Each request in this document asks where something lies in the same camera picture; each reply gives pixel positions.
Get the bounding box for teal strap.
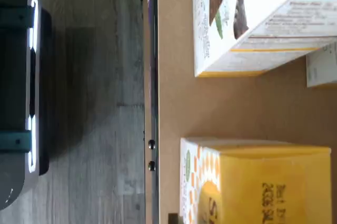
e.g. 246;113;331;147
0;6;35;29
0;131;34;153

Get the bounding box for metal shelf beam with rivets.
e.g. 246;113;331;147
143;0;161;224

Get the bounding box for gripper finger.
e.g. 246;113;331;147
168;213;183;224

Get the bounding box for wooden shelf board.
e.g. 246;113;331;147
157;0;337;224

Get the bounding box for grey robot base with lights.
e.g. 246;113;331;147
0;0;53;211

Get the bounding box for small white yellow-label box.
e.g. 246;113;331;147
306;45;337;89

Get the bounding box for yellow orange food box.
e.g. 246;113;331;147
179;137;332;224

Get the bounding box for tall white Simple Mills box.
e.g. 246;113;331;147
191;0;337;78

